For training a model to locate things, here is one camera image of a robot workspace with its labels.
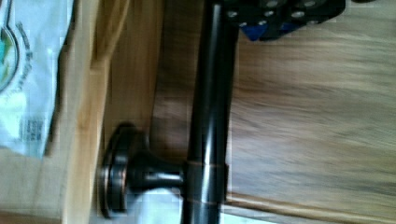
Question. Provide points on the black drawer handle bar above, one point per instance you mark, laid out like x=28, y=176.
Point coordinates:
x=129, y=169

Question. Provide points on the white packet in drawer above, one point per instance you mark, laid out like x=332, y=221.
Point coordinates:
x=32, y=36

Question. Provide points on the bamboo wooden drawer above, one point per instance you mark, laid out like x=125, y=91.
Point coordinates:
x=108, y=71

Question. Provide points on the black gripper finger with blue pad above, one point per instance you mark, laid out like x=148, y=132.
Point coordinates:
x=267, y=20

